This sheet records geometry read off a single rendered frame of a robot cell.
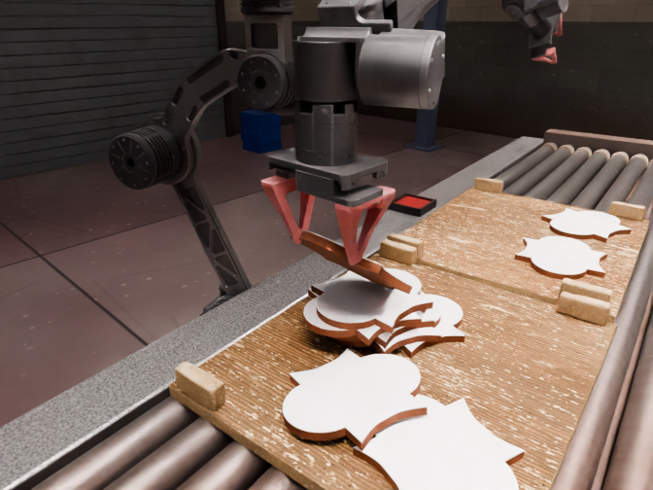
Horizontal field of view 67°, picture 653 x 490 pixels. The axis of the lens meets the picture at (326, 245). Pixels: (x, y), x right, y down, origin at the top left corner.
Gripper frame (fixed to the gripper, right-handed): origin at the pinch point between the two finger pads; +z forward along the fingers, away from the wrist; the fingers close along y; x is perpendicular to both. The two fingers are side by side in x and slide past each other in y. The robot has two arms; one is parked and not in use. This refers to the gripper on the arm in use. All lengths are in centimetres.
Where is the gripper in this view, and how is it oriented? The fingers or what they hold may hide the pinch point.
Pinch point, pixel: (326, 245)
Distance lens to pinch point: 51.2
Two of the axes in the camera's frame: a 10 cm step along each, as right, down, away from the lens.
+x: 6.6, -3.2, 6.8
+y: 7.5, 2.8, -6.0
